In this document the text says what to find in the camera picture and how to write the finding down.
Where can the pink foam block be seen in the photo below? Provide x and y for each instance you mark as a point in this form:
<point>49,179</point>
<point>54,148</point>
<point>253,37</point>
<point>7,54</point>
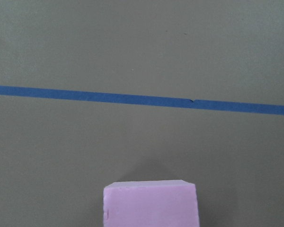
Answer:
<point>164,203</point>

